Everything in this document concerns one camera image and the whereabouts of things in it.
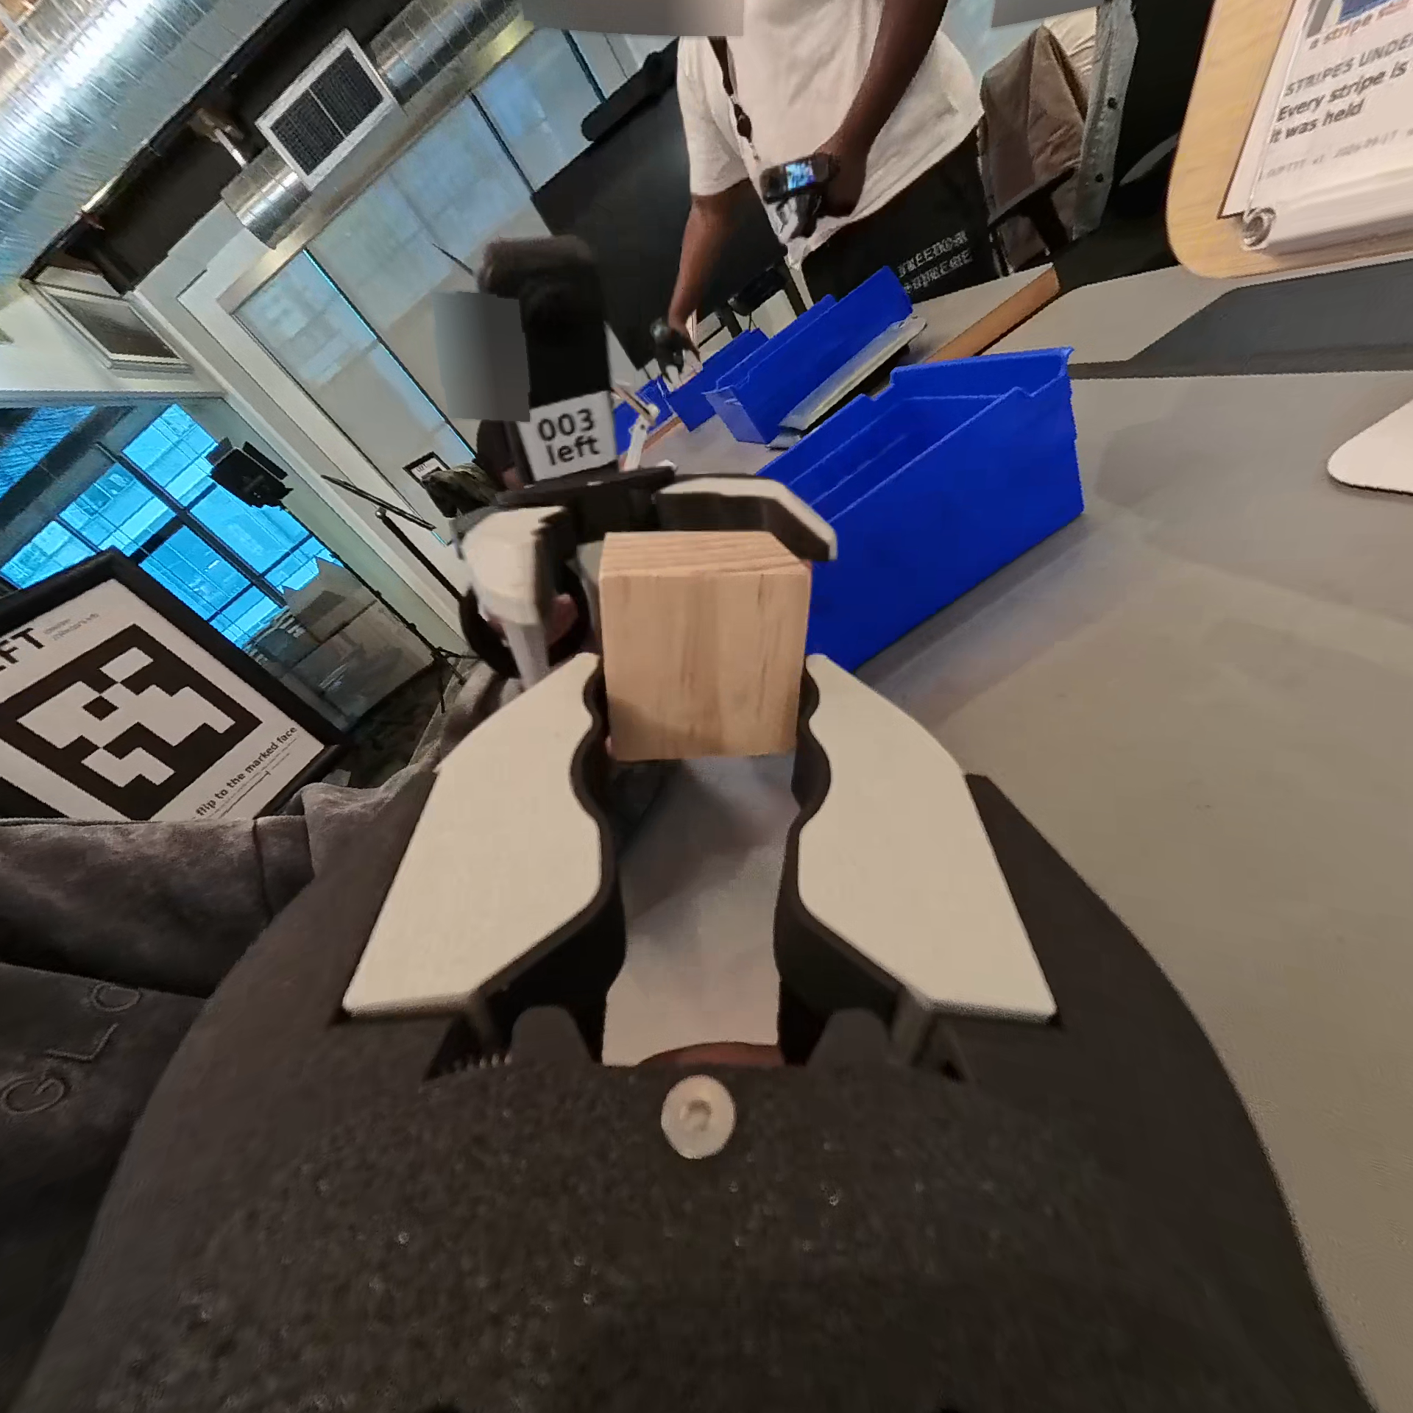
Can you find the blue plastic bin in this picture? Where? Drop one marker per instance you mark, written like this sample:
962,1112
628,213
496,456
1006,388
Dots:
806,353
939,496
717,380

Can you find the white vent grille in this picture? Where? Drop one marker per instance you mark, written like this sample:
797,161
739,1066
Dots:
325,104

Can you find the grey desk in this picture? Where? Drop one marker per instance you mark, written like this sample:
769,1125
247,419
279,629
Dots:
1159,716

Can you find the person's left forearm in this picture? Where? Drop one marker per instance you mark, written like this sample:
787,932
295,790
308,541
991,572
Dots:
165,883

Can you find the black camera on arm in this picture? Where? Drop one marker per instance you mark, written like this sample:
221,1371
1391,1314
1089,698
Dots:
249,469

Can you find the thin silver ventilation duct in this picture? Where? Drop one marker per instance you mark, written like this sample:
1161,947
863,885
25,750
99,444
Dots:
276,198

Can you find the wide silver ventilation duct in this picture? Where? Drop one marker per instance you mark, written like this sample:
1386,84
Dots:
88,109

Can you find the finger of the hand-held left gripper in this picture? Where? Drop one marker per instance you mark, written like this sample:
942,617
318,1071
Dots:
762,496

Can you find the wooden cube blue tape stripe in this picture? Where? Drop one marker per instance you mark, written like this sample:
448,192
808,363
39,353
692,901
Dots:
707,651

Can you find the instruction board on white stand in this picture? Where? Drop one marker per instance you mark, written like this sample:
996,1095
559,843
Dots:
1198,165

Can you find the black and white marker board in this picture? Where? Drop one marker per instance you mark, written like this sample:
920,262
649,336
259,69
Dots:
276,738

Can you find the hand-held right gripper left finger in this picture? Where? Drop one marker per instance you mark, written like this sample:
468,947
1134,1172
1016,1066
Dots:
475,883

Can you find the white instruction sheet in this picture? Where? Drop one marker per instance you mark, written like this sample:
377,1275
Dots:
1324,109

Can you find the window with blue daylight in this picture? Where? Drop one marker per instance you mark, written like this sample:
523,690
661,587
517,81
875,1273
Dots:
165,452

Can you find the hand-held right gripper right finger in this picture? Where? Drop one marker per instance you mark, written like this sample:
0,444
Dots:
922,883

